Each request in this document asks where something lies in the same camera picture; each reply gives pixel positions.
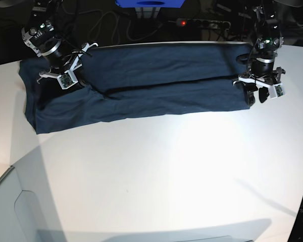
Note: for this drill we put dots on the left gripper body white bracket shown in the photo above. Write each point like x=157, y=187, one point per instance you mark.
x=259, y=70

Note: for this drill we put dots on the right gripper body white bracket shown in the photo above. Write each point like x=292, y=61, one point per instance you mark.
x=64, y=60

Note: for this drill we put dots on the dark blue T-shirt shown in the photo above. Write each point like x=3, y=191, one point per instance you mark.
x=136, y=81

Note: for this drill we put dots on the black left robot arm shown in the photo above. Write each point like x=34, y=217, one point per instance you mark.
x=267, y=38

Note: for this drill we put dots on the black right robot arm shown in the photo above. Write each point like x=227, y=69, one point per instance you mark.
x=45, y=35

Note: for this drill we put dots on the blue box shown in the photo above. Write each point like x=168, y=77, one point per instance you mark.
x=150, y=3

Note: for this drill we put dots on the metal stand legs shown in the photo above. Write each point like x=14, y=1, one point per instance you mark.
x=147, y=13

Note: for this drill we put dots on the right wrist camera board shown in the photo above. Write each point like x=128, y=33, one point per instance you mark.
x=67, y=79

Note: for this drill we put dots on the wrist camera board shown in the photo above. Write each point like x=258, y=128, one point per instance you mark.
x=276, y=90
x=67, y=79

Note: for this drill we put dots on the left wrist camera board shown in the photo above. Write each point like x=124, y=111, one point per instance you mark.
x=276, y=90

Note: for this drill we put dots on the black power strip red switch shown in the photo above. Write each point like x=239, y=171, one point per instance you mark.
x=203, y=24

